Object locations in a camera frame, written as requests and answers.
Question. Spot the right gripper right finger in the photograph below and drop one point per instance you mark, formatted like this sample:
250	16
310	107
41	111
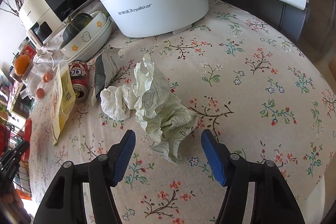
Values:
273	200

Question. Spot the large orange fruit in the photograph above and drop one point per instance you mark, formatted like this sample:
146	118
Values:
21	64

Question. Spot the torn black white wrapper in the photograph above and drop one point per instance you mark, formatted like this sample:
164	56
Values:
107	66

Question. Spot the dark green pumpkin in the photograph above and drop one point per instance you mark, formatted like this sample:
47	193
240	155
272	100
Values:
75	25

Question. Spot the floral tablecloth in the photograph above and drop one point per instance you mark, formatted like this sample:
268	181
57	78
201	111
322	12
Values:
236	76

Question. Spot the wire storage rack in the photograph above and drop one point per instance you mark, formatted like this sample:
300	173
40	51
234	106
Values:
12	134

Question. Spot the person's left hand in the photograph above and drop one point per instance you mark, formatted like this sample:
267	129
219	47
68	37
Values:
12	207

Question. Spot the bare twig decoration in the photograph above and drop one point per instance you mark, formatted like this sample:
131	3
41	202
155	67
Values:
13	10

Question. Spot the white floral bowl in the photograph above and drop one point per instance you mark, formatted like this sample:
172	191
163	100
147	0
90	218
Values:
89	40

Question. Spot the clear jar with tomatoes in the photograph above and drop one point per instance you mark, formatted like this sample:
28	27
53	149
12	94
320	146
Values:
38	77

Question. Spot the red cartoon drink can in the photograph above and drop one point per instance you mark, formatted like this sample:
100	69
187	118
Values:
79	79

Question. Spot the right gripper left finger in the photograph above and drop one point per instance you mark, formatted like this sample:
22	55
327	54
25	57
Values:
63	201

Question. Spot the yellow paper snack pouch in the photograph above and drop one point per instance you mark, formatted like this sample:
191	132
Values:
63	100

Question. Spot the cream small appliance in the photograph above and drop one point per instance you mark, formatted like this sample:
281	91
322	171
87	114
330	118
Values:
40	21

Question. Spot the crumpled white tissue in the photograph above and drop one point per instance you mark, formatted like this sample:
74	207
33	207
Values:
117	102

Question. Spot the crumpled pale green paper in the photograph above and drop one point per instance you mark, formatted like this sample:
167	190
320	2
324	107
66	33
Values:
160	108

